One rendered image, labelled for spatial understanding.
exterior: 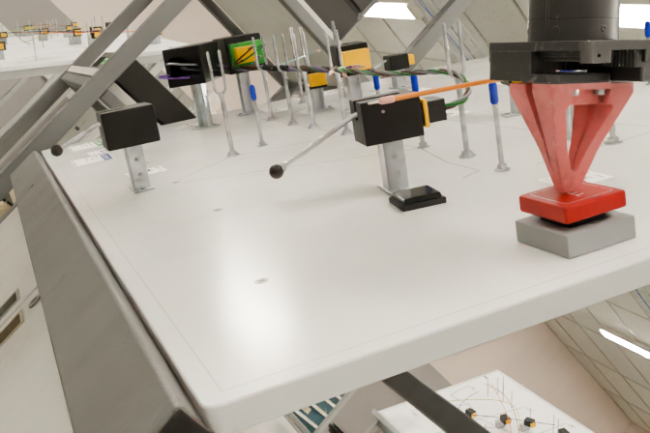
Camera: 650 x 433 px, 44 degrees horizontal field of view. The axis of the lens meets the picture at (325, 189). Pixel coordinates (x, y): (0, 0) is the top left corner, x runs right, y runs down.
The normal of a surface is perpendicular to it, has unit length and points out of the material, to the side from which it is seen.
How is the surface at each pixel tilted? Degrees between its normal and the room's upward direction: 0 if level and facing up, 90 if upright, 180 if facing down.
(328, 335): 55
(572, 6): 119
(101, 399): 90
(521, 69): 136
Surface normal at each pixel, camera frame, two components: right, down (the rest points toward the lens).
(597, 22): 0.26, 0.16
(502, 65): -0.92, 0.08
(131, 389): -0.66, -0.65
